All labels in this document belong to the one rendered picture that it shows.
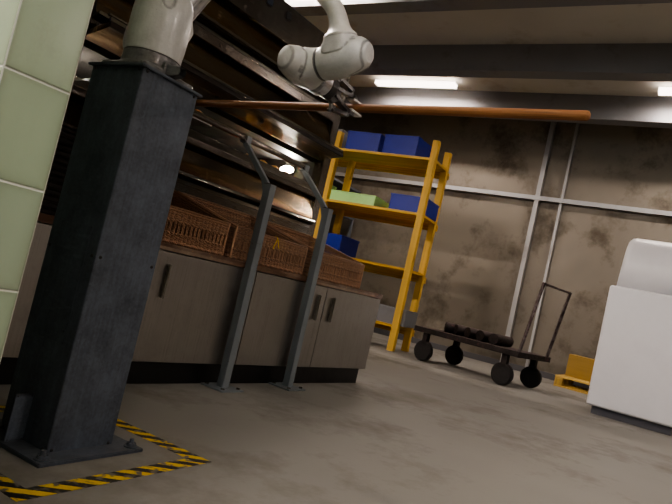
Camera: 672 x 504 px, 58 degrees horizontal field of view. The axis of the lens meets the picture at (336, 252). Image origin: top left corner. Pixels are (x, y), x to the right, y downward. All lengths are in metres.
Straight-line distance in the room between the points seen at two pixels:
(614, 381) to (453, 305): 3.96
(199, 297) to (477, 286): 6.87
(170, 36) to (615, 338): 4.75
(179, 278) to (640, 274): 4.28
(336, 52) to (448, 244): 7.70
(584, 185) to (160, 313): 7.37
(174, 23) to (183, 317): 1.30
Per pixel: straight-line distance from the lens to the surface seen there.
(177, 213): 2.59
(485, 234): 9.27
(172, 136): 1.74
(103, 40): 2.96
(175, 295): 2.59
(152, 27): 1.78
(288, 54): 1.91
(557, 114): 1.91
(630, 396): 5.77
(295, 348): 3.18
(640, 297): 5.79
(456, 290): 9.27
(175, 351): 2.66
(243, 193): 3.52
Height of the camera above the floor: 0.56
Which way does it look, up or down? 3 degrees up
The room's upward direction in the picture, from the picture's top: 13 degrees clockwise
